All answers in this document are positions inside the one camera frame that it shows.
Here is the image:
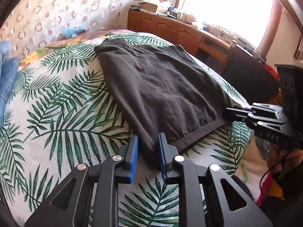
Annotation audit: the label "black chair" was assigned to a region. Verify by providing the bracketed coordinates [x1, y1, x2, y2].
[223, 45, 280, 104]

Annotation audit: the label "person's right hand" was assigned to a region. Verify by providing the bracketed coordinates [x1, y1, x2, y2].
[267, 144, 303, 178]

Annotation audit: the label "open cardboard box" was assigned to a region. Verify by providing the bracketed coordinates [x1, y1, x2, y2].
[143, 2, 159, 13]

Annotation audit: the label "black pants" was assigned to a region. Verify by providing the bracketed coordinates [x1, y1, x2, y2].
[94, 38, 249, 168]

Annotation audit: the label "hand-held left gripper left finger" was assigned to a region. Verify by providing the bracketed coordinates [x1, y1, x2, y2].
[25, 134, 140, 227]

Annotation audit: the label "cardboard box with blue cloth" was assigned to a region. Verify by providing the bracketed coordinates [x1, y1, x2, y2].
[63, 27, 86, 38]

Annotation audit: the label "palm leaf bed sheet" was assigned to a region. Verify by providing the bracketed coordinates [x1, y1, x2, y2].
[0, 32, 251, 227]

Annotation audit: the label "floral blanket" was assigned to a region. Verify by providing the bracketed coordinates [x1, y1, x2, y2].
[18, 30, 128, 69]

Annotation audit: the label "wooden framed window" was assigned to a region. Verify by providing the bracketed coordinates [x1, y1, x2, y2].
[177, 0, 282, 52]

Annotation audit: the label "blue jeans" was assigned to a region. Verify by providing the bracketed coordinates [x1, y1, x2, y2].
[0, 40, 19, 121]

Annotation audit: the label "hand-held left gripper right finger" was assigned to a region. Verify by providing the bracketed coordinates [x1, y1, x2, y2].
[157, 132, 273, 227]

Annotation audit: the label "black cable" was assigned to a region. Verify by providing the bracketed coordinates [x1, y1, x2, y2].
[259, 152, 290, 198]

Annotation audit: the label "circle patterned curtain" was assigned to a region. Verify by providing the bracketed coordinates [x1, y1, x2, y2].
[0, 0, 133, 59]

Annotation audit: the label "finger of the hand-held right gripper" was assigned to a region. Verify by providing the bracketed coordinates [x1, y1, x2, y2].
[226, 103, 284, 119]
[228, 113, 288, 130]

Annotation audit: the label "long wooden cabinet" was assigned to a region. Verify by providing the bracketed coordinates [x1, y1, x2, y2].
[127, 10, 237, 74]

